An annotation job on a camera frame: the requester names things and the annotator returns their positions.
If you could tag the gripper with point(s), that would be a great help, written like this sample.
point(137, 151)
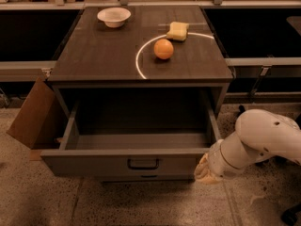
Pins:
point(216, 157)

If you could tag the grey top drawer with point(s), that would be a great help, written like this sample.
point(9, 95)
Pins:
point(107, 127)

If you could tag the grey drawer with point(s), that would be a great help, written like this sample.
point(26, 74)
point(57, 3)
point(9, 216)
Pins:
point(107, 127)
point(146, 178)

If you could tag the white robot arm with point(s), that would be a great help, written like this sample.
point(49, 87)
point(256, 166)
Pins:
point(258, 136)

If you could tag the lower grey drawer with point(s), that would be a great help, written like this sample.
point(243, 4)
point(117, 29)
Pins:
point(146, 178)

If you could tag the grey drawer cabinet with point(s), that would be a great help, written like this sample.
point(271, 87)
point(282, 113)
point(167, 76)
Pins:
point(99, 57)

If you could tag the orange ball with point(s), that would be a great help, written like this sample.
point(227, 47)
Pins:
point(163, 49)

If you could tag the yellow sponge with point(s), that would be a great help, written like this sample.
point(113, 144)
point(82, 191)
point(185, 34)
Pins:
point(177, 31)

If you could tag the brown cardboard box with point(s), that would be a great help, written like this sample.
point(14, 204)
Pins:
point(41, 121)

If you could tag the white bowl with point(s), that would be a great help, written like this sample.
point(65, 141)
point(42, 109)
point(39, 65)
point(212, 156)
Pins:
point(114, 17)

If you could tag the black drawer handle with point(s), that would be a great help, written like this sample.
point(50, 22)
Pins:
point(143, 164)

